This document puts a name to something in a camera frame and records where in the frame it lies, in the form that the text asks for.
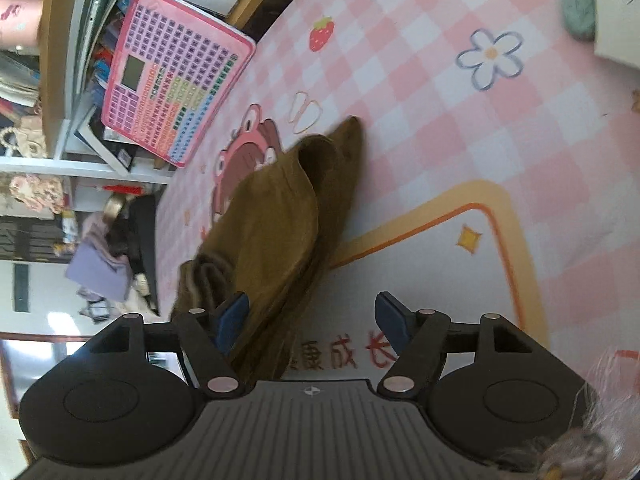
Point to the white paper box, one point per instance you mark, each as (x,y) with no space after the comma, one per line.
(617,10)

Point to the pink toy learning tablet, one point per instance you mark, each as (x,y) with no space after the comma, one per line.
(170,77)

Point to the pink floral cloth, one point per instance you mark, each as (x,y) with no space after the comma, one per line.
(37,194)

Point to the green pouch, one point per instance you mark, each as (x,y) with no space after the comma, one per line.
(578,7)

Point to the wooden bookshelf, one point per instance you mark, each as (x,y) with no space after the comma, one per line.
(55,60)

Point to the pink cylinder box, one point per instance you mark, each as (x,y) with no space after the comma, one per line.
(20,17)

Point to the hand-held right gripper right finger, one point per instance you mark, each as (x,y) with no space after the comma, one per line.
(393,321)

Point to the brown garment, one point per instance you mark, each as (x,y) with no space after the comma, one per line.
(270,240)

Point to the pink checkered printed mat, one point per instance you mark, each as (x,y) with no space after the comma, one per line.
(450,150)

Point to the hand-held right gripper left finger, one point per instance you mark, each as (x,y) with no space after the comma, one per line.
(233,322)

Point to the white shelf frame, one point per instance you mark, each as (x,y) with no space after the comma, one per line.
(80,110)

